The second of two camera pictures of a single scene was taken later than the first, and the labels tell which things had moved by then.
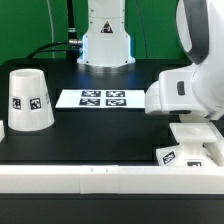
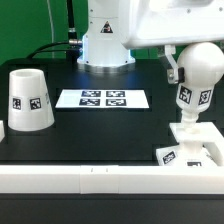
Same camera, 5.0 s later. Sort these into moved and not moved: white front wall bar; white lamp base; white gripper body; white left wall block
Moved: white gripper body
Not moved: white left wall block; white lamp base; white front wall bar
